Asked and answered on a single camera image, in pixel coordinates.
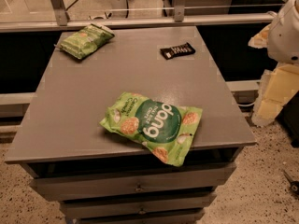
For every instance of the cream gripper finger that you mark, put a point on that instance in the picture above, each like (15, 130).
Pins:
(276, 90)
(260, 40)

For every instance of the black rxbar chocolate bar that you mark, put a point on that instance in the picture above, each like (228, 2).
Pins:
(177, 51)

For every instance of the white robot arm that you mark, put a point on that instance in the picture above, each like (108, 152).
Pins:
(283, 36)

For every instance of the green dang rice chip bag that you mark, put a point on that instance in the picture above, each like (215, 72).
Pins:
(167, 131)

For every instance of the small green chip bag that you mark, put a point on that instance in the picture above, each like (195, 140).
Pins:
(86, 41)

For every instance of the black object on floor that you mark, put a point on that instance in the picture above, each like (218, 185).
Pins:
(294, 185)

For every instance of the top grey drawer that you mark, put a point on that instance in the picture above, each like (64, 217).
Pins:
(135, 182)

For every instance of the grey drawer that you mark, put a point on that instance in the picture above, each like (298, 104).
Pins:
(135, 182)
(188, 216)
(139, 205)

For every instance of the middle grey drawer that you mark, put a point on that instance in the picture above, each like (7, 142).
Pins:
(139, 205)

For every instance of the bottom grey drawer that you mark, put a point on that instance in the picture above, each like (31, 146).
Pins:
(188, 216)

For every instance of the grey drawer cabinet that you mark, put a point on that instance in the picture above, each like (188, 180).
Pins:
(61, 134)

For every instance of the grey metal railing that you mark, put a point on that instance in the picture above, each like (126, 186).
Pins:
(67, 15)

